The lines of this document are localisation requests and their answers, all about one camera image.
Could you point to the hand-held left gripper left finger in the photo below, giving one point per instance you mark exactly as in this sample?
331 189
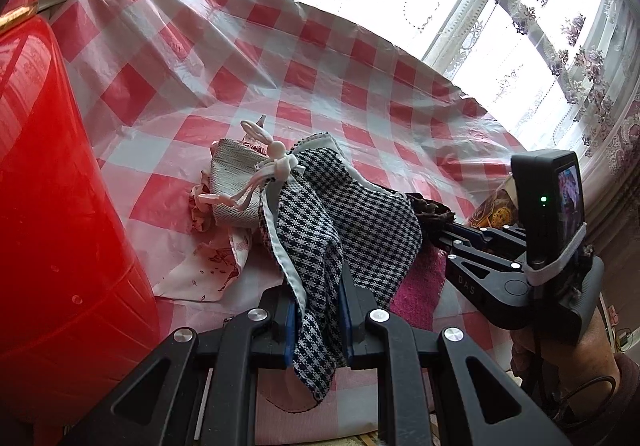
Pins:
289 326

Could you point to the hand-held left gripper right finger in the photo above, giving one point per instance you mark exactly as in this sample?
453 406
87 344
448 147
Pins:
345 321

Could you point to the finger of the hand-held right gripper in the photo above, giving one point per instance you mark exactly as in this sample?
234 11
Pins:
492 232
475 257

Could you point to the dark brown cloth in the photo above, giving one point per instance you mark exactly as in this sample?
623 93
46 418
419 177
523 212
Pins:
430 208

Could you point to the black white houndstooth cloth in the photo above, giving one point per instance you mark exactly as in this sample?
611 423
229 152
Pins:
350 206

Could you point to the person's right forearm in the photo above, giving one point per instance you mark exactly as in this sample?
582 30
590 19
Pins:
629 386

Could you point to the person's right hand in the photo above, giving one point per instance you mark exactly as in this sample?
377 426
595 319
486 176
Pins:
590 366

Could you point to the gold patterned object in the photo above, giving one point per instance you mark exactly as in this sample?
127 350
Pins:
492 213

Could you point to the magenta towel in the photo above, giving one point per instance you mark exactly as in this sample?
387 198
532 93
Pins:
420 286

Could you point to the white cloth with red print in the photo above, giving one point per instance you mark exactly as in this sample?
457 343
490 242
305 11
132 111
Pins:
205 266

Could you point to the white embroidered lace curtain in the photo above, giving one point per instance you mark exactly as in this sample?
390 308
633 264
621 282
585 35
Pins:
550 26

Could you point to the red checked tablecloth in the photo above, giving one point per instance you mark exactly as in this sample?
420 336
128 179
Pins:
350 76

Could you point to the red plastic bin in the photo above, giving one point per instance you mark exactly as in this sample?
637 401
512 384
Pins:
50 226

